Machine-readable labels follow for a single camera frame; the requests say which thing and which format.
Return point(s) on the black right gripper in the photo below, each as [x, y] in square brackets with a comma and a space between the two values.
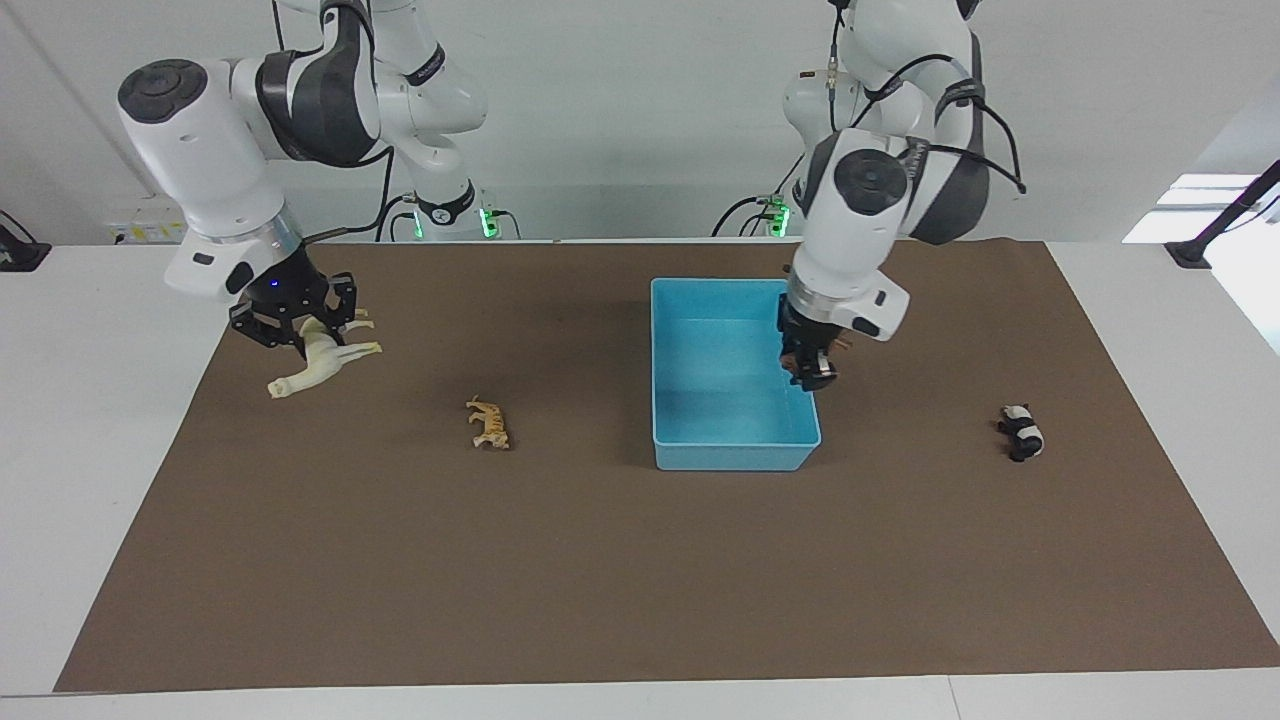
[290, 290]

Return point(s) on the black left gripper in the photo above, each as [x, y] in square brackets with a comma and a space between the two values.
[805, 335]

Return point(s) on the brown lion toy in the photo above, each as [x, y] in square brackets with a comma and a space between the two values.
[845, 342]

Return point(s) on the cream white llama toy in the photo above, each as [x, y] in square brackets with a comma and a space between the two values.
[322, 365]

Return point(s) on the orange striped tiger toy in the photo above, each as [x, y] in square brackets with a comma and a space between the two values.
[490, 425]

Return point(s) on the black and white panda toy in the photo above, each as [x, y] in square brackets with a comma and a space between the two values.
[1022, 432]

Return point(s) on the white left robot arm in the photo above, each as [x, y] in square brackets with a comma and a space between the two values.
[870, 210]

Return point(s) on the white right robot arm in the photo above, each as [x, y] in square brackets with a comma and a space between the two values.
[220, 150]

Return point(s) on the light blue storage box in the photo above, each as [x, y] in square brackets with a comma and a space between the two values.
[725, 400]

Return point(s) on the brown table mat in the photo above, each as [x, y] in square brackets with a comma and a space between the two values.
[640, 560]

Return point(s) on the wall socket with yellow labels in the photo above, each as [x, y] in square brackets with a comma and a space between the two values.
[150, 233]

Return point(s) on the black clamp mount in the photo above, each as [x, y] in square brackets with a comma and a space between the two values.
[20, 255]

